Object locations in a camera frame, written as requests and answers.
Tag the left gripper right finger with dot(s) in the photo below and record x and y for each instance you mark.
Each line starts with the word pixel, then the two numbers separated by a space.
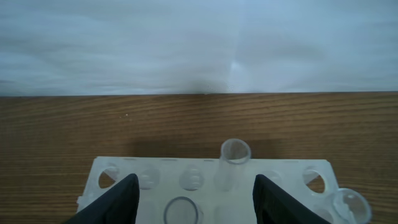
pixel 276 205

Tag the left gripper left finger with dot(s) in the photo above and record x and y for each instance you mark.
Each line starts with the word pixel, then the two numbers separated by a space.
pixel 118 202

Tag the clear test tube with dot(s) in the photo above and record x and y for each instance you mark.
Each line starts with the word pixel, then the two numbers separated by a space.
pixel 168 205
pixel 351 203
pixel 230 174

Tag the white test tube rack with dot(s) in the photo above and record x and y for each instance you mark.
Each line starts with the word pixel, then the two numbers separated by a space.
pixel 174 169

